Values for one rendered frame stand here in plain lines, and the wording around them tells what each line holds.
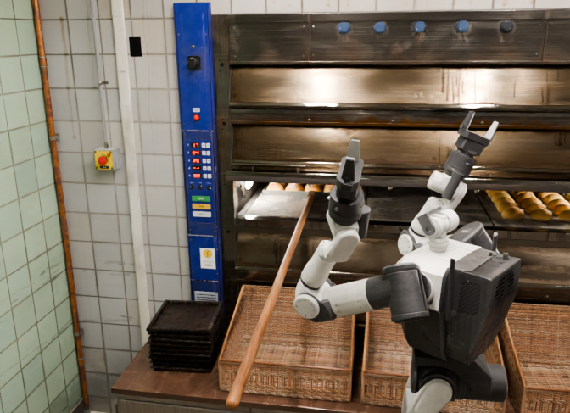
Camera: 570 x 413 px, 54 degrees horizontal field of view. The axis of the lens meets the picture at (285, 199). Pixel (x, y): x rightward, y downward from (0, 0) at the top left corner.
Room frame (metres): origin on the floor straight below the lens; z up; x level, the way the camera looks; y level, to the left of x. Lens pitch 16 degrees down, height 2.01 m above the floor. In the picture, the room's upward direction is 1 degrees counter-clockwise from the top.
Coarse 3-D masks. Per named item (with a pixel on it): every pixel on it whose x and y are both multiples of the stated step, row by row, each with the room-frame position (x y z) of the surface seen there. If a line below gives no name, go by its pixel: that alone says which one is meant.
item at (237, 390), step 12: (300, 216) 2.46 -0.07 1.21; (300, 228) 2.30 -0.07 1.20; (288, 252) 2.02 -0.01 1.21; (288, 264) 1.93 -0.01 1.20; (276, 276) 1.81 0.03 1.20; (276, 288) 1.70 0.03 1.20; (276, 300) 1.64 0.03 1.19; (264, 312) 1.54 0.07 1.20; (264, 324) 1.47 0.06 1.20; (252, 336) 1.41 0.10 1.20; (252, 348) 1.34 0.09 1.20; (252, 360) 1.29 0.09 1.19; (240, 372) 1.23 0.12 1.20; (240, 384) 1.18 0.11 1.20; (228, 396) 1.14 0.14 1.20; (240, 396) 1.15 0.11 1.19; (228, 408) 1.12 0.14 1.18
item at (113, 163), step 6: (96, 150) 2.57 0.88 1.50; (102, 150) 2.57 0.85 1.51; (108, 150) 2.56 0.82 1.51; (114, 150) 2.57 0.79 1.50; (96, 156) 2.57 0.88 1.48; (102, 156) 2.56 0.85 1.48; (114, 156) 2.56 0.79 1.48; (96, 162) 2.57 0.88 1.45; (108, 162) 2.56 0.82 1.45; (114, 162) 2.56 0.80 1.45; (96, 168) 2.57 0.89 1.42; (102, 168) 2.57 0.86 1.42; (108, 168) 2.56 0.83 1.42; (114, 168) 2.56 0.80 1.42
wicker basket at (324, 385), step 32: (256, 288) 2.47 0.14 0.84; (288, 288) 2.45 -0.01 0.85; (256, 320) 2.44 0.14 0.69; (288, 320) 2.41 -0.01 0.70; (352, 320) 2.22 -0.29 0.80; (224, 352) 2.10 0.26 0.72; (288, 352) 2.31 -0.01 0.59; (320, 352) 2.31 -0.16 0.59; (352, 352) 2.04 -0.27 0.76; (224, 384) 2.03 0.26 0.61; (256, 384) 2.01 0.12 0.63; (288, 384) 1.99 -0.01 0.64; (320, 384) 2.06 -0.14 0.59
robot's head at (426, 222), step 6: (432, 210) 1.54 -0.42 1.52; (438, 210) 1.58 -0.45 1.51; (420, 216) 1.53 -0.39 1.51; (426, 216) 1.52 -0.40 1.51; (420, 222) 1.53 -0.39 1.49; (426, 222) 1.51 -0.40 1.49; (432, 222) 1.51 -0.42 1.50; (438, 222) 1.50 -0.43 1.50; (426, 228) 1.52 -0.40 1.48; (432, 228) 1.50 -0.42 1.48; (438, 228) 1.50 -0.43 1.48; (426, 234) 1.51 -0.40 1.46; (432, 234) 1.50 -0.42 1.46; (438, 234) 1.50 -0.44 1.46
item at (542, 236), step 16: (240, 224) 2.53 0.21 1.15; (256, 224) 2.51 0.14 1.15; (272, 224) 2.50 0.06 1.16; (288, 224) 2.49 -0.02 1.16; (320, 224) 2.46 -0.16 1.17; (368, 224) 2.42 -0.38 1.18; (384, 224) 2.42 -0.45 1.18; (400, 224) 2.42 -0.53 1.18; (544, 240) 2.29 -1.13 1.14; (560, 240) 2.28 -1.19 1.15
